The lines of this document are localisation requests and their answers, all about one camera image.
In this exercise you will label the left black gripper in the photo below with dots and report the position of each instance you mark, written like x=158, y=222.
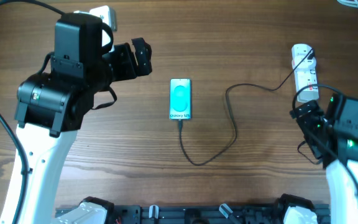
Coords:
x=124, y=54

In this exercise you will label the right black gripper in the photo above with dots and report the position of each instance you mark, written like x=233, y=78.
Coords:
x=316, y=113

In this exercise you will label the teal Galaxy smartphone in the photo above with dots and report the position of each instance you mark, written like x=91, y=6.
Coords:
x=180, y=98

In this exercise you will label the white power strip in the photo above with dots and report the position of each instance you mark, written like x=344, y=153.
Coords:
x=305, y=77

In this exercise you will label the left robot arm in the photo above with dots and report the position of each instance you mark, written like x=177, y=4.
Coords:
x=51, y=107

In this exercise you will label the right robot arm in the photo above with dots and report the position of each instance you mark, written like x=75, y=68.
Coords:
x=332, y=136

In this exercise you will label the white charger plug adapter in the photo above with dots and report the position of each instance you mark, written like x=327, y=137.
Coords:
x=302, y=62

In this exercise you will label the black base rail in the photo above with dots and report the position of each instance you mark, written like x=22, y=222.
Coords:
x=136, y=214

